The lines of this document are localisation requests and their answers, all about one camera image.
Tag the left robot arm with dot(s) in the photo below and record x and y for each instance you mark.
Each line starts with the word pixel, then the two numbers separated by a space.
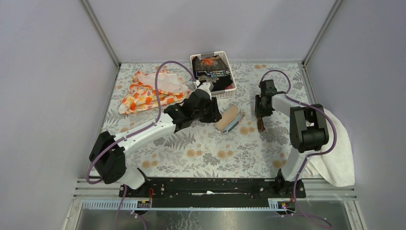
pixel 109 153

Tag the brown tinted sunglasses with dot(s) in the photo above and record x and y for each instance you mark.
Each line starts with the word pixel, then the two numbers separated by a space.
pixel 260 123

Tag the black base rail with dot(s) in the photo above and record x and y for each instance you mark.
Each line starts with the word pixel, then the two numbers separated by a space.
pixel 215 192

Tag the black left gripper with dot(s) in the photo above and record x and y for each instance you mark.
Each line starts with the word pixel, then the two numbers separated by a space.
pixel 215 116

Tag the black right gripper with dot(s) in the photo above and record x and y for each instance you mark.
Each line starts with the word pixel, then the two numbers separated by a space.
pixel 257 111

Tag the white towel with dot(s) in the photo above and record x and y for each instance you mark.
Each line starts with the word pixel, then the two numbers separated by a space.
pixel 337 166

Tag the black printed folded garment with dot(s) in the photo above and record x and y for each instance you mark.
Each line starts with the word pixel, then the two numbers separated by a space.
pixel 213 70

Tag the floral patterned tablecloth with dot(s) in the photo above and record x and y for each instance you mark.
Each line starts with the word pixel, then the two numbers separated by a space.
pixel 203 151

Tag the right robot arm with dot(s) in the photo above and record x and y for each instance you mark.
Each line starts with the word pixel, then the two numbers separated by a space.
pixel 308 130

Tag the orange floral cloth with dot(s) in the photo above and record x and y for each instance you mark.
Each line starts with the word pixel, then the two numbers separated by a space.
pixel 142 95

